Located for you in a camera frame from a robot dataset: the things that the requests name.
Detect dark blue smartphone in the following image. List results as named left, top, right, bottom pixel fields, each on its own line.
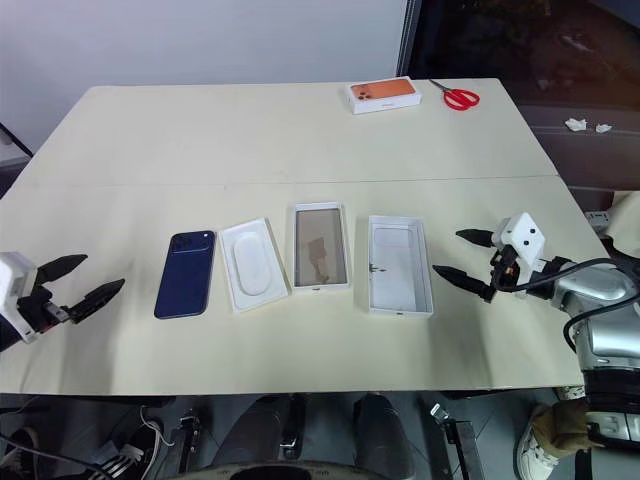
left=153, top=229, right=217, bottom=320

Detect thin white cord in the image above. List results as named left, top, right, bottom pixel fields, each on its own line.
left=138, top=405, right=174, bottom=447

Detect tan trouser leg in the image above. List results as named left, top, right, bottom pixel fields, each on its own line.
left=532, top=399, right=594, bottom=454

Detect dark rounded base ring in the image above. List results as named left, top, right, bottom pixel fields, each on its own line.
left=199, top=459, right=401, bottom=480

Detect red handled scissors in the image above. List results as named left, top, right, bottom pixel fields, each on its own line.
left=427, top=78, right=481, bottom=110

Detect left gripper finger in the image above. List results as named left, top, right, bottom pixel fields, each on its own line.
left=66, top=278, right=127, bottom=326
left=34, top=253, right=89, bottom=294

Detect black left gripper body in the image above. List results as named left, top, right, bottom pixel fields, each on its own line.
left=17, top=287, right=71, bottom=336

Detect bystander in tan clothes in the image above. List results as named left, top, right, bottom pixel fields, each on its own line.
left=607, top=189, right=640, bottom=237

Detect orange printed phone box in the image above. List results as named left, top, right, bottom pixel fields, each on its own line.
left=344, top=77, right=422, bottom=116

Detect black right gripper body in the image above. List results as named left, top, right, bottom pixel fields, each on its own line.
left=488, top=244, right=524, bottom=297

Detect plain black shoe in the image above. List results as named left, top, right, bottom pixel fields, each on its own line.
left=7, top=424, right=44, bottom=469

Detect dark rounded leg shape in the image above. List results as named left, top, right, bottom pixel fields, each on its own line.
left=214, top=394, right=296, bottom=471
left=352, top=392, right=416, bottom=480

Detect white phone box base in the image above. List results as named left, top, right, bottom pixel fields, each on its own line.
left=289, top=200, right=351, bottom=291

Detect white phone box lid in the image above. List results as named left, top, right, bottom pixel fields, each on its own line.
left=367, top=214, right=435, bottom=318

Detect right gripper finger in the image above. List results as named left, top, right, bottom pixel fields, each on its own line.
left=455, top=228, right=501, bottom=249
left=431, top=264, right=497, bottom=304

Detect black chair frame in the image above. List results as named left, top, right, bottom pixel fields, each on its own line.
left=0, top=122, right=34, bottom=166

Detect white box insert tray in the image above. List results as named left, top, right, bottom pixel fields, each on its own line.
left=218, top=215, right=292, bottom=315

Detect grey window frame post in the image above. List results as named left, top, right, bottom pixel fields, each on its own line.
left=397, top=0, right=421, bottom=79

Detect black metal stand bracket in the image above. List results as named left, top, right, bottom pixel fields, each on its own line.
left=172, top=407, right=204, bottom=480
left=429, top=402, right=476, bottom=480

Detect black sneaker with white stripes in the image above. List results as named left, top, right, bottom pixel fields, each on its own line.
left=92, top=419, right=166, bottom=480

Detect black post with silver clip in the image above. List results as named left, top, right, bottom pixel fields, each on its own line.
left=279, top=393, right=307, bottom=460

